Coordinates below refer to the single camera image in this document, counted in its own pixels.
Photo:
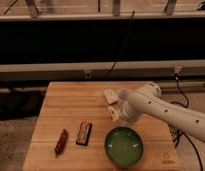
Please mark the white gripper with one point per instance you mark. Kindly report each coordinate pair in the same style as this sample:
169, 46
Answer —
115, 113

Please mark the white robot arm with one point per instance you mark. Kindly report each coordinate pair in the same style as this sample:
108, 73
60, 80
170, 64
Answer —
127, 105

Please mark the green ceramic bowl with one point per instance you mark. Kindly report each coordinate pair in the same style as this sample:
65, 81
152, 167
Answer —
123, 147

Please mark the clear plastic cup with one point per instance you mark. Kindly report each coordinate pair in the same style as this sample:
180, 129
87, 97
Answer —
122, 95

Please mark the colourful rectangular box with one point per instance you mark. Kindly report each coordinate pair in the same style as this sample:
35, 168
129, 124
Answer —
84, 133

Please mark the wooden table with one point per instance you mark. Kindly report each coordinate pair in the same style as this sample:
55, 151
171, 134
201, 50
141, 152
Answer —
66, 106

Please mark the brown chocolate bar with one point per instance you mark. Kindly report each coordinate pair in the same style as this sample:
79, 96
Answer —
61, 142

